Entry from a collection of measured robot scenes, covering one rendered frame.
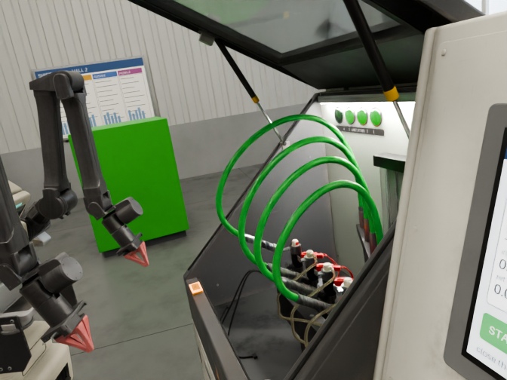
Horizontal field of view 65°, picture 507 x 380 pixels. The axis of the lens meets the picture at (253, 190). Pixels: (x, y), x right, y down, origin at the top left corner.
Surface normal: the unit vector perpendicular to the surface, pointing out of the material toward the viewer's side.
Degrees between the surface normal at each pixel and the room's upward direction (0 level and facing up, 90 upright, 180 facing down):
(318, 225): 90
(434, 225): 76
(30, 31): 90
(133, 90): 90
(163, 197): 90
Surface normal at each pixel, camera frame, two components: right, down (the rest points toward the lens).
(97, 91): 0.22, 0.22
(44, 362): 0.00, -0.96
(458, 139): -0.94, -0.01
